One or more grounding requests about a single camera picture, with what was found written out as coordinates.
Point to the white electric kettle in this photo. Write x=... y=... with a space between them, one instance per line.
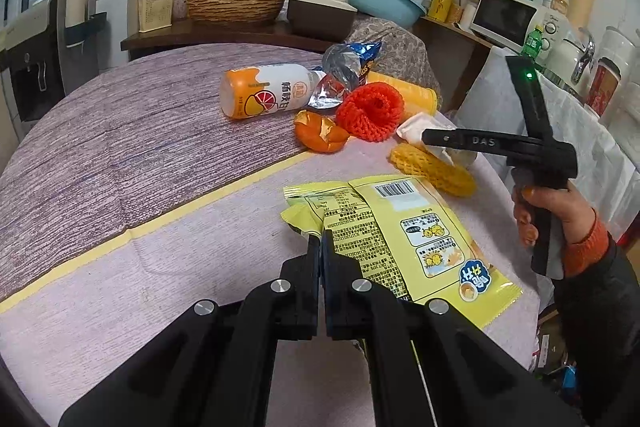
x=565 y=62

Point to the wooden cabinet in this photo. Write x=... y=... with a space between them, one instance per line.
x=450 y=52

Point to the brown patterned cloth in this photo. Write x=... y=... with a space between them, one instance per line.
x=400 y=52

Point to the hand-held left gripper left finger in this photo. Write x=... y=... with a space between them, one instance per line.
x=314 y=257

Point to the white microwave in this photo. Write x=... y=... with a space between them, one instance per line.
x=505 y=19

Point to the orange peel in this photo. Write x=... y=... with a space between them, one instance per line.
x=320 y=139

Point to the green plastic bottle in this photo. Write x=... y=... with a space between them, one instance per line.
x=534 y=43

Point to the person's right forearm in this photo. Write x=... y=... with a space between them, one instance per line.
x=600 y=307

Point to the yellow ribbed cup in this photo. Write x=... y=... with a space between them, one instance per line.
x=417 y=96

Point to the beige utensil holder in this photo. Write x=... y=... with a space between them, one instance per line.
x=155 y=12

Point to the orange and white drink bottle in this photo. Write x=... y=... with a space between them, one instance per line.
x=270 y=89

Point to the blue snack bag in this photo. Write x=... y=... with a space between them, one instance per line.
x=342 y=62

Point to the white tissue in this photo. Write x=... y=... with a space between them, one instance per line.
x=414 y=129

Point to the white cover cloth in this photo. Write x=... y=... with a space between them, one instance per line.
x=590 y=132

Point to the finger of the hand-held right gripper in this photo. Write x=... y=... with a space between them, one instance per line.
x=465 y=141

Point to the red foam fruit net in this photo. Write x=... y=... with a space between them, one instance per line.
x=367 y=124

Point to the person's right hand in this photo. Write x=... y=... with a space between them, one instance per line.
x=565 y=207

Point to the woven basket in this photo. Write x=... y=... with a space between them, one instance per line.
x=232 y=7

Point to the yellow foam fruit net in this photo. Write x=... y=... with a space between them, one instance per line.
x=440 y=177

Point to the dark wooden counter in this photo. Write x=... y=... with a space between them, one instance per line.
x=200 y=34

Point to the red label jar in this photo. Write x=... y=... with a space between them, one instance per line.
x=602 y=87

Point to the yellow snack packet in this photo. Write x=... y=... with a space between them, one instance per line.
x=400 y=227

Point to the purple striped tablecloth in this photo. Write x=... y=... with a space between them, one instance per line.
x=125 y=157

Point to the water dispenser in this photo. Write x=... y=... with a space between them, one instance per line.
x=30 y=67

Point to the brown box with beige lid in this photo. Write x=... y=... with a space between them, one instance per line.
x=320 y=14

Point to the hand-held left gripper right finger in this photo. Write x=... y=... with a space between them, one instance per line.
x=327 y=257

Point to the light blue basin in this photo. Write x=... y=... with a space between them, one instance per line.
x=385 y=2

